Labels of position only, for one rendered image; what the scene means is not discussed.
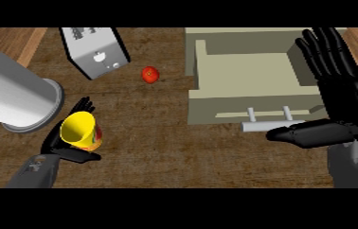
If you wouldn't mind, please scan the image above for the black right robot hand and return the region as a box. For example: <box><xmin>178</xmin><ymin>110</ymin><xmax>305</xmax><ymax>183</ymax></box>
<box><xmin>265</xmin><ymin>26</ymin><xmax>358</xmax><ymax>150</ymax></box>

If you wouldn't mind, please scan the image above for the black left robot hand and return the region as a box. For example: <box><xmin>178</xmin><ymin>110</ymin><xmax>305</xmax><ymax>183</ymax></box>
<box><xmin>39</xmin><ymin>96</ymin><xmax>102</xmax><ymax>164</ymax></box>

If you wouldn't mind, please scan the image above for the yellow cup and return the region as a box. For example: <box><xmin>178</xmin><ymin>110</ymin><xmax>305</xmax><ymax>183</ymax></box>
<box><xmin>59</xmin><ymin>111</ymin><xmax>104</xmax><ymax>152</ymax></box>

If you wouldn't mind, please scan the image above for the pale drawer front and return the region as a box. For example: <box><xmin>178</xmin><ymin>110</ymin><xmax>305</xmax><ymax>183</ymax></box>
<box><xmin>187</xmin><ymin>94</ymin><xmax>332</xmax><ymax>126</ymax></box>

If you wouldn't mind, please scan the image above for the pale open drawer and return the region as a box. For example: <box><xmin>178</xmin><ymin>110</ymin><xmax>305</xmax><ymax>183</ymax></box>
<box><xmin>188</xmin><ymin>39</ymin><xmax>323</xmax><ymax>99</ymax></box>

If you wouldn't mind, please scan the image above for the grey cylindrical pot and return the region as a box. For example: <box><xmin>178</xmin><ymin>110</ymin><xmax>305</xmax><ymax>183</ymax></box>
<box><xmin>0</xmin><ymin>52</ymin><xmax>65</xmax><ymax>134</ymax></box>

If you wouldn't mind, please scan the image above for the pale cabinet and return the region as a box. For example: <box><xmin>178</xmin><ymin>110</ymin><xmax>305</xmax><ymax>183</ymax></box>
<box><xmin>184</xmin><ymin>26</ymin><xmax>349</xmax><ymax>78</ymax></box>

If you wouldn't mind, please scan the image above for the red tomato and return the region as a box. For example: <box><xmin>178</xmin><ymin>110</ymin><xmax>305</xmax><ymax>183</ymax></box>
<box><xmin>141</xmin><ymin>65</ymin><xmax>161</xmax><ymax>85</ymax></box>

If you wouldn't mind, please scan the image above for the silver toaster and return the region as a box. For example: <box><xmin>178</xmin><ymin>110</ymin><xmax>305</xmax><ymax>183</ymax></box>
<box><xmin>59</xmin><ymin>26</ymin><xmax>132</xmax><ymax>81</ymax></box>

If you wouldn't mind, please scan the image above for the white drawer handle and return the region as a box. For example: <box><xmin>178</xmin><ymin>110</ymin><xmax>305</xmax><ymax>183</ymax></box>
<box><xmin>241</xmin><ymin>105</ymin><xmax>306</xmax><ymax>133</ymax></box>

